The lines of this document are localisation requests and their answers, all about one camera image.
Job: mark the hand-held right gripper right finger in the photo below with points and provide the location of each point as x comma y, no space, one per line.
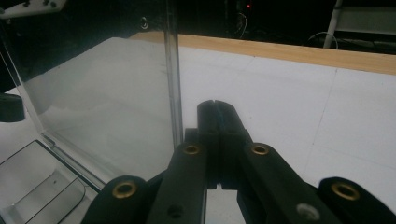
232,137

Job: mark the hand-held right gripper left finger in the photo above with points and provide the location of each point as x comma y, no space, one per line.
210,124

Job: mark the clear plastic compartment box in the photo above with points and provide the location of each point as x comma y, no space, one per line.
109,102

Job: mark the white table cover sheet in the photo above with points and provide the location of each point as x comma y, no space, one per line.
280,99

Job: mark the wooden table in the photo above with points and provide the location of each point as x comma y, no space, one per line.
280,51

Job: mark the white metal desk frame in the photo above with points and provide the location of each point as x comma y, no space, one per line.
358,20

